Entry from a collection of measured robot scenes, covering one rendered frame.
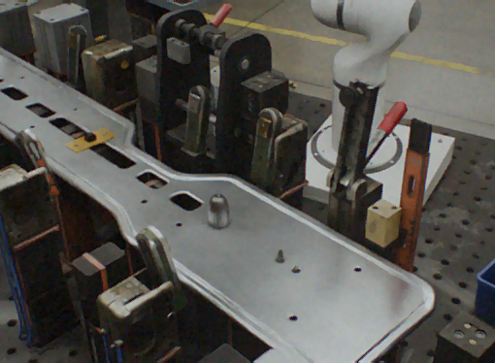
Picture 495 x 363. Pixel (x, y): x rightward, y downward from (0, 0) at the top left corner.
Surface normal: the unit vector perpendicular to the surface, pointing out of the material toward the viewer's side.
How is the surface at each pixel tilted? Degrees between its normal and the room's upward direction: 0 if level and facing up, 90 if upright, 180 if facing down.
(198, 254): 0
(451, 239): 0
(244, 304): 0
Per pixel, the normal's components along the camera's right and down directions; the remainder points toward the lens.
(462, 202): -0.02, -0.83
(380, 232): -0.71, 0.40
